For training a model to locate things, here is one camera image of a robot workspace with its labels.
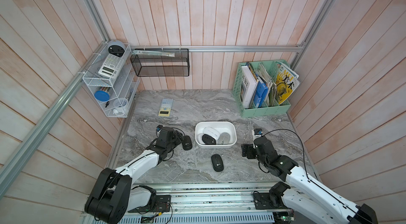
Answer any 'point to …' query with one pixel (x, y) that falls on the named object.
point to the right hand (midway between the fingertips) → (248, 143)
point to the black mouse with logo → (218, 163)
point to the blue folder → (260, 94)
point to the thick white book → (248, 82)
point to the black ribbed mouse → (187, 142)
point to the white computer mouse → (212, 132)
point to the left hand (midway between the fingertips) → (179, 138)
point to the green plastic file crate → (284, 108)
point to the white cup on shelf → (119, 104)
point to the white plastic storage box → (228, 127)
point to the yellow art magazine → (287, 81)
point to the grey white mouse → (224, 138)
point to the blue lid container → (102, 95)
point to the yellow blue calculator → (165, 107)
